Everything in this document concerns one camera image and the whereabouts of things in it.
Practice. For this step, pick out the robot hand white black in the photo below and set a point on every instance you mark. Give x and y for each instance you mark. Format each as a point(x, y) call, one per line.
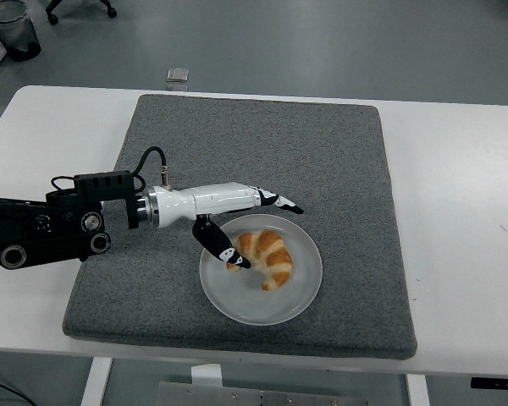
point(211, 199)

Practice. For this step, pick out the golden croissant bread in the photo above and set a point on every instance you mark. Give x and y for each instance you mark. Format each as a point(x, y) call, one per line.
point(275, 258)

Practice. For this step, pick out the white table leg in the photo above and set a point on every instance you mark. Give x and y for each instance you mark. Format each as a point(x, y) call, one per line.
point(95, 380)
point(417, 391)

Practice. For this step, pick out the pale grey round plate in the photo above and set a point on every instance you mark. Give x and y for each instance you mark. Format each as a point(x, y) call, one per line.
point(258, 304)

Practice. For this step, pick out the black table control panel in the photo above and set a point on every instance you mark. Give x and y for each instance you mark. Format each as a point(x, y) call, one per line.
point(497, 382)

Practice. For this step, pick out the black trash bin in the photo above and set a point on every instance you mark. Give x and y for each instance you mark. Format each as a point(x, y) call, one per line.
point(17, 36)

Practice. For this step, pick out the black office chair base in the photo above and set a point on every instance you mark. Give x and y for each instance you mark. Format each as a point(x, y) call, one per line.
point(110, 10)

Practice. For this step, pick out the grey felt mat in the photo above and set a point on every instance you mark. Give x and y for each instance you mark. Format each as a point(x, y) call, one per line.
point(279, 127)

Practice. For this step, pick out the silver floor outlet cover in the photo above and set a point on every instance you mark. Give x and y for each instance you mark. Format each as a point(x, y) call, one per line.
point(177, 86)
point(178, 75)

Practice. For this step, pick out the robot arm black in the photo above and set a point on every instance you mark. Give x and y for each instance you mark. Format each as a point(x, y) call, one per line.
point(25, 224)

